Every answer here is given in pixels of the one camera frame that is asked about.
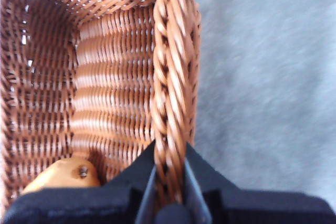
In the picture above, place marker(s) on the brown wicker basket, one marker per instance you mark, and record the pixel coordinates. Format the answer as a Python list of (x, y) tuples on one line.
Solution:
[(113, 77)]

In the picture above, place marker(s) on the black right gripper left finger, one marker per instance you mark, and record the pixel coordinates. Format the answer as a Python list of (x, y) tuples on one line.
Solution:
[(92, 205)]

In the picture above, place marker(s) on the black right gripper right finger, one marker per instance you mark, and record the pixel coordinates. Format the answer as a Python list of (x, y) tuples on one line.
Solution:
[(262, 208)]

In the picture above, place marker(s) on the brown potato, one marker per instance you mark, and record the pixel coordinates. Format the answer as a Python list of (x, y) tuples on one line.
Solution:
[(60, 174)]

